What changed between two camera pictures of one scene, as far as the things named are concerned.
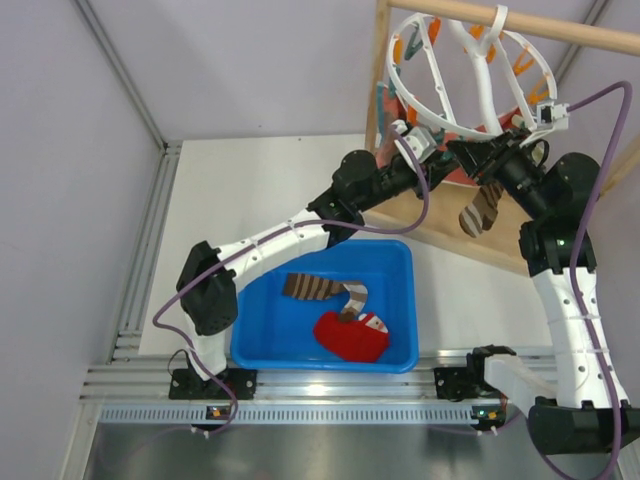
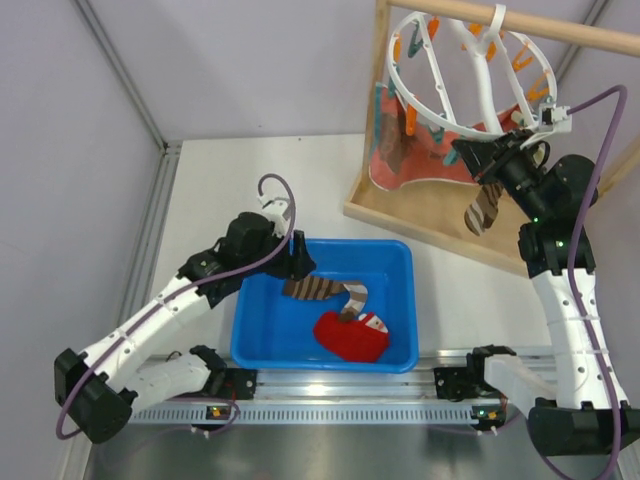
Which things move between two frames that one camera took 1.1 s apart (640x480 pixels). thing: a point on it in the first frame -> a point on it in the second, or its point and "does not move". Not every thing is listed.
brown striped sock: (313, 287) does not move
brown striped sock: (482, 213) does not move
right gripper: (472, 154) does not move
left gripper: (435, 169) -> (297, 266)
